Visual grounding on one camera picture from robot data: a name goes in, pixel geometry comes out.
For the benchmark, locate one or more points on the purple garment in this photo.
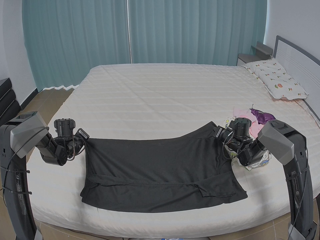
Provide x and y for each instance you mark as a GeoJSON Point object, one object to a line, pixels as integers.
{"type": "Point", "coordinates": [262, 116]}

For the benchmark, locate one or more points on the white printed pillow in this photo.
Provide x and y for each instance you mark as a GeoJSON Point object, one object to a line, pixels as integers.
{"type": "Point", "coordinates": [277, 79]}

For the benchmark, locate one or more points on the white printed garment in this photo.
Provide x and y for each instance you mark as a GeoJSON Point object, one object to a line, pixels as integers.
{"type": "Point", "coordinates": [260, 162]}

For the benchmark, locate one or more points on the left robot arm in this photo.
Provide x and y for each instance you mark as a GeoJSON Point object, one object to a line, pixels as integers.
{"type": "Point", "coordinates": [27, 134]}

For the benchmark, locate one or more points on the black chest of drawers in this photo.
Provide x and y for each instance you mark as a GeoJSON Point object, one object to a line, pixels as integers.
{"type": "Point", "coordinates": [7, 99]}

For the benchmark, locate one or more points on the grey bedside table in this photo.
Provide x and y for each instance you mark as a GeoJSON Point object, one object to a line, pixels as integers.
{"type": "Point", "coordinates": [250, 57]}

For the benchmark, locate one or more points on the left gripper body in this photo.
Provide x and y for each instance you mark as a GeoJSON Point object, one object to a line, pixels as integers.
{"type": "Point", "coordinates": [81, 137]}

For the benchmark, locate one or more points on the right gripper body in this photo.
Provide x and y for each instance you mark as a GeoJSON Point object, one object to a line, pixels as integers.
{"type": "Point", "coordinates": [223, 134]}

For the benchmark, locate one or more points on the black T-shirt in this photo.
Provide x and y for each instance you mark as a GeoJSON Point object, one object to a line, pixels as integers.
{"type": "Point", "coordinates": [155, 169]}

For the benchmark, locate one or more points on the pink garment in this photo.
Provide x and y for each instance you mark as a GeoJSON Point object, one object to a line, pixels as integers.
{"type": "Point", "coordinates": [255, 129]}

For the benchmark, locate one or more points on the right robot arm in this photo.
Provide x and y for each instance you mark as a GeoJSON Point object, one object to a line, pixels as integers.
{"type": "Point", "coordinates": [277, 141]}

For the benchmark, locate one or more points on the bed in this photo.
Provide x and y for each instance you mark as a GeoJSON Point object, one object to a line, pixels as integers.
{"type": "Point", "coordinates": [150, 96]}

